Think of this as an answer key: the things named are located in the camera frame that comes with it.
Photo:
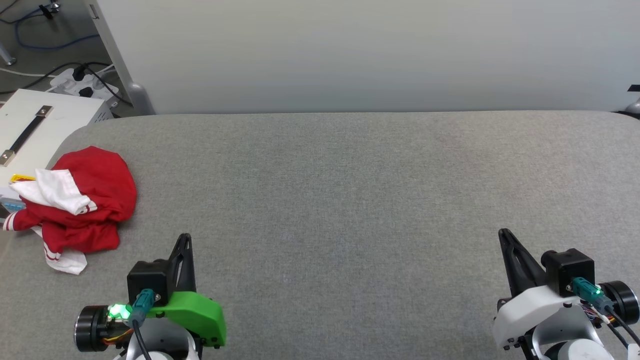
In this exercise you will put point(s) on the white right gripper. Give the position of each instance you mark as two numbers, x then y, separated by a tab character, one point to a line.
530	315

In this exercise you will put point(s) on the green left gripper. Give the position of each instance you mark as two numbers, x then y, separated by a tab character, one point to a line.
197	312

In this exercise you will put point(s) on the red and white garment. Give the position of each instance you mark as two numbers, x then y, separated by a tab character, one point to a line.
102	180

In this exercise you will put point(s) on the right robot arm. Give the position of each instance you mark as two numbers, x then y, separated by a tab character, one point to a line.
621	300

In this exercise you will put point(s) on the yellow warning label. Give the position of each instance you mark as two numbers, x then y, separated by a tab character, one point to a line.
22	177

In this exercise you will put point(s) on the white metal equipment box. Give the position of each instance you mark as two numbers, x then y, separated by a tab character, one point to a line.
65	112

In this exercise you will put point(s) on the grey rounded stand foot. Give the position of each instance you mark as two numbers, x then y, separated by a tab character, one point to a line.
634	107

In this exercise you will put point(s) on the black power plug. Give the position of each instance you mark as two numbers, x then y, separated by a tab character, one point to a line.
86	92
78	73

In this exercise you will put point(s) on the white power strip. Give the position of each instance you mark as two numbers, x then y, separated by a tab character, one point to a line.
70	87

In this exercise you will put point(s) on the grey metal stand foot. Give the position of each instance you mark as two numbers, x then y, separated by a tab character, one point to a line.
7	57

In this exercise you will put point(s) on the black clamp object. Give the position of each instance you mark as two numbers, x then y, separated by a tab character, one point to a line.
49	9

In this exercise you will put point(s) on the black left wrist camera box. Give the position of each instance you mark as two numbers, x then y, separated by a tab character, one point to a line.
147	280

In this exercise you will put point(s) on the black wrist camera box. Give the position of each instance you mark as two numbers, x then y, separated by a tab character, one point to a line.
567	270
147	280

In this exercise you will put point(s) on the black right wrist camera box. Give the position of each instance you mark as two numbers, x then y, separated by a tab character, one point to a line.
567	270

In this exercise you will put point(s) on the white post with grey foot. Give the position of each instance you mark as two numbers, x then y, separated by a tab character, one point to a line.
117	55

